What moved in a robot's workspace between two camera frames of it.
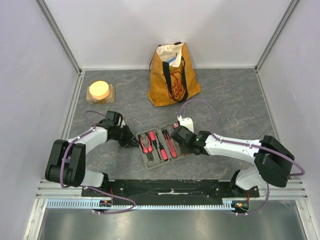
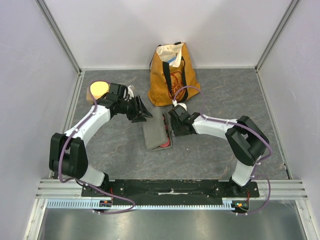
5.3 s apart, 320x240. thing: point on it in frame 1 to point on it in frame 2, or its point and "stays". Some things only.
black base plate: [166, 192] stays
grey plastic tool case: [157, 147] to [157, 131]
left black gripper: [130, 141] to [145, 112]
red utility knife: [170, 144] to [166, 126]
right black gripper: [177, 135] to [182, 122]
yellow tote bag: [172, 78] stays
